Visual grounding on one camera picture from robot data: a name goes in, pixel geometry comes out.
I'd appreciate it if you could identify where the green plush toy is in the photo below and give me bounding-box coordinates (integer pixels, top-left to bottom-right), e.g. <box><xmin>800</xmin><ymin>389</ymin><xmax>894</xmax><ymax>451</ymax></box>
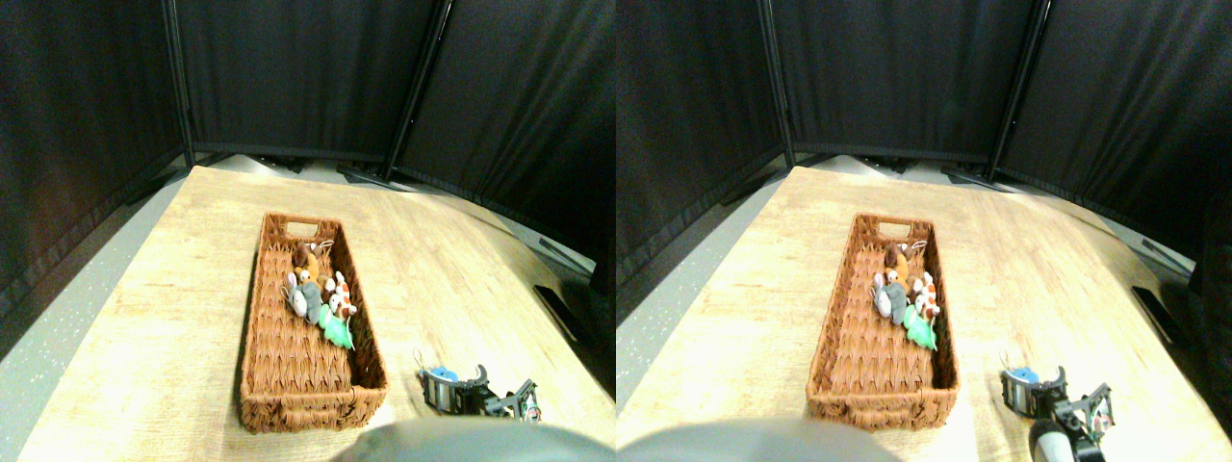
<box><xmin>321</xmin><ymin>313</ymin><xmax>356</xmax><ymax>351</ymax></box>
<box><xmin>905</xmin><ymin>313</ymin><xmax>940</xmax><ymax>351</ymax></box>

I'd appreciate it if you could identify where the brown and white plush toy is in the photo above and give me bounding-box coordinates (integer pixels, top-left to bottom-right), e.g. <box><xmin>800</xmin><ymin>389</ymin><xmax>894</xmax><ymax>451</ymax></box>
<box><xmin>911</xmin><ymin>272</ymin><xmax>942</xmax><ymax>321</ymax></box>
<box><xmin>325</xmin><ymin>272</ymin><xmax>359</xmax><ymax>321</ymax></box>

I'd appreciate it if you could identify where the grey plush toy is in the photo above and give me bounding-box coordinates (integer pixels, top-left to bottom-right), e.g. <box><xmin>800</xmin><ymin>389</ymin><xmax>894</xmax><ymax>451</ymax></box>
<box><xmin>285</xmin><ymin>269</ymin><xmax>327</xmax><ymax>326</ymax></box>
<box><xmin>873</xmin><ymin>269</ymin><xmax>913</xmax><ymax>326</ymax></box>

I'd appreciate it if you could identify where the dark brown plush toy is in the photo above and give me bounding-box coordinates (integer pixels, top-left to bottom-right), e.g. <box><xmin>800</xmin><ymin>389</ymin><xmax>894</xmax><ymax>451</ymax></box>
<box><xmin>294</xmin><ymin>241</ymin><xmax>336</xmax><ymax>270</ymax></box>
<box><xmin>884</xmin><ymin>241</ymin><xmax>927</xmax><ymax>270</ymax></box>

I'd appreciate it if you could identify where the brown wicker basket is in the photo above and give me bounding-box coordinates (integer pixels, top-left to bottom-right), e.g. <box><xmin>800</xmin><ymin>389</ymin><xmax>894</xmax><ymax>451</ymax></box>
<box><xmin>807</xmin><ymin>212</ymin><xmax>961</xmax><ymax>431</ymax></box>
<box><xmin>239</xmin><ymin>212</ymin><xmax>389</xmax><ymax>434</ymax></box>

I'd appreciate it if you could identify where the black curtain stand pole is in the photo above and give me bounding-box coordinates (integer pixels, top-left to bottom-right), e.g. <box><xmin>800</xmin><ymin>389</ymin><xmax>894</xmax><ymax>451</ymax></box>
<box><xmin>756</xmin><ymin>0</ymin><xmax>796</xmax><ymax>169</ymax></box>
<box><xmin>984</xmin><ymin>0</ymin><xmax>1053</xmax><ymax>182</ymax></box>
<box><xmin>382</xmin><ymin>0</ymin><xmax>454</xmax><ymax>182</ymax></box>
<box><xmin>161</xmin><ymin>0</ymin><xmax>197</xmax><ymax>169</ymax></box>

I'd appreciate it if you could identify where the black bracket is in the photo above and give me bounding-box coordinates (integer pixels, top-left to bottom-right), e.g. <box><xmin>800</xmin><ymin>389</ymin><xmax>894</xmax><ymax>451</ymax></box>
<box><xmin>1078</xmin><ymin>382</ymin><xmax>1117</xmax><ymax>436</ymax></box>

